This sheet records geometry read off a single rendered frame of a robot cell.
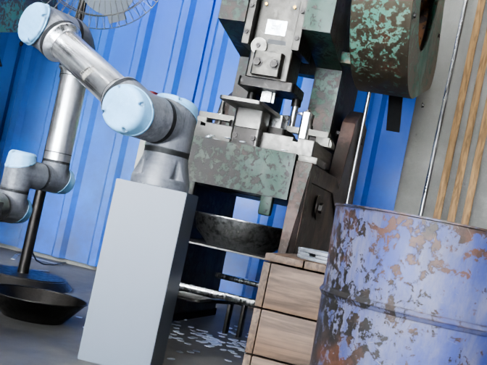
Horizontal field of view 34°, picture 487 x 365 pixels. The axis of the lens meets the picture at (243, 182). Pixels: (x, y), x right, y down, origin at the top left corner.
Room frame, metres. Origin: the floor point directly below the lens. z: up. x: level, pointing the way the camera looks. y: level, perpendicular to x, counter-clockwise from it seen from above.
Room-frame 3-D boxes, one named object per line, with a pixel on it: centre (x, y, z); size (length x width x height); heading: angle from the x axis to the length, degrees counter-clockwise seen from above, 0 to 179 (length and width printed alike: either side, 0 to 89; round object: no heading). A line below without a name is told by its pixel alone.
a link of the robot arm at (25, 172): (2.16, 0.58, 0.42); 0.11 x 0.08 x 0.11; 147
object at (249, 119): (2.59, 0.03, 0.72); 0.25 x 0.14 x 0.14; 163
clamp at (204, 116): (2.81, 0.14, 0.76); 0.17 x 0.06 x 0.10; 73
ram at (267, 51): (2.72, -0.01, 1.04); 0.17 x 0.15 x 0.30; 163
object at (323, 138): (2.71, -0.19, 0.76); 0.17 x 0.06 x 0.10; 73
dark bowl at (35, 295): (2.42, 0.53, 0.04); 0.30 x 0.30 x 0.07
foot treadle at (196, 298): (2.63, 0.01, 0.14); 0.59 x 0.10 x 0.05; 163
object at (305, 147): (2.76, -0.03, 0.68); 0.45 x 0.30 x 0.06; 73
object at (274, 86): (2.76, -0.03, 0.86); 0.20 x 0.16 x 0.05; 73
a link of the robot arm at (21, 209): (2.15, 0.59, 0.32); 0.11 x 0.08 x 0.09; 160
